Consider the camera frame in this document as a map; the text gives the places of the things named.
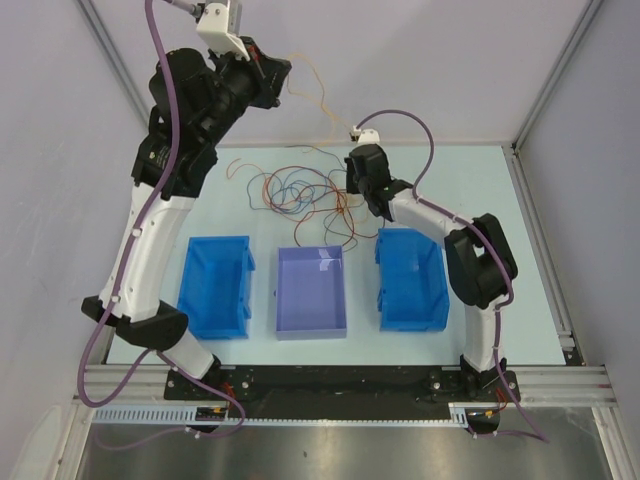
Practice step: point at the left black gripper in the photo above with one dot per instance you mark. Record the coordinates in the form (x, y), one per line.
(266, 73)

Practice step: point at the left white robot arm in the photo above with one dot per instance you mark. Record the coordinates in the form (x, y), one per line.
(197, 101)

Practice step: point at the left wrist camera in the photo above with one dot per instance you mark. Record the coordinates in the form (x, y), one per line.
(219, 26)

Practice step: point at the blue bin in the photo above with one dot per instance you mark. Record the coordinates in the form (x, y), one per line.
(413, 294)
(215, 289)

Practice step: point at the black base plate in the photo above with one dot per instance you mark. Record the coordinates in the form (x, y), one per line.
(346, 393)

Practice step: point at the slotted cable duct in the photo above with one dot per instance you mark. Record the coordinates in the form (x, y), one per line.
(330, 421)

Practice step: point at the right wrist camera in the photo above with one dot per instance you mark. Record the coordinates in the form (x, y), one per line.
(364, 136)

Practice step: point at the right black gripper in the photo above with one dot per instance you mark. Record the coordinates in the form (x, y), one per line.
(351, 187)

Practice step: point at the right blue bin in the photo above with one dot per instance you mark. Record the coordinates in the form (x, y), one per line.
(413, 294)

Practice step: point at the left blue bin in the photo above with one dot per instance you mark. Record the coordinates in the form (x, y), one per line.
(215, 289)

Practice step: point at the middle purple tray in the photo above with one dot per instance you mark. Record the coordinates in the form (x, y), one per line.
(310, 294)

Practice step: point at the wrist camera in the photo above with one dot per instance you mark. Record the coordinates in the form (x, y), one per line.
(364, 136)
(219, 26)

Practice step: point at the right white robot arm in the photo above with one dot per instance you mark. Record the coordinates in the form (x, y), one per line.
(480, 264)

